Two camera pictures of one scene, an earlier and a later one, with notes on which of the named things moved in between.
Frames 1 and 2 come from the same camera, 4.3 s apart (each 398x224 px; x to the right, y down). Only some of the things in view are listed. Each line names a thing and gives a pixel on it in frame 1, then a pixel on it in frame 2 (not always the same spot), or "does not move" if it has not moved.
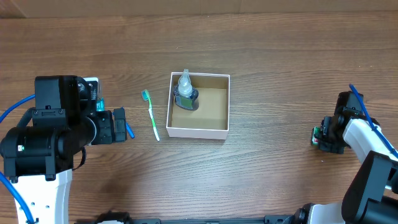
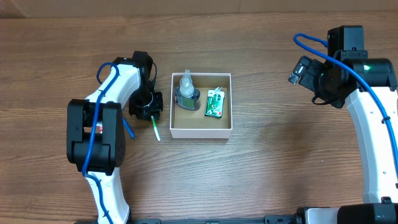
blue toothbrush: [130, 130] does not move
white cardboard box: [210, 120] does not move
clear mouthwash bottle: [185, 94] does not move
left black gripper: [107, 135] -> [147, 112]
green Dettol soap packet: [316, 135] -> [214, 102]
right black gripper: [323, 145] -> [314, 71]
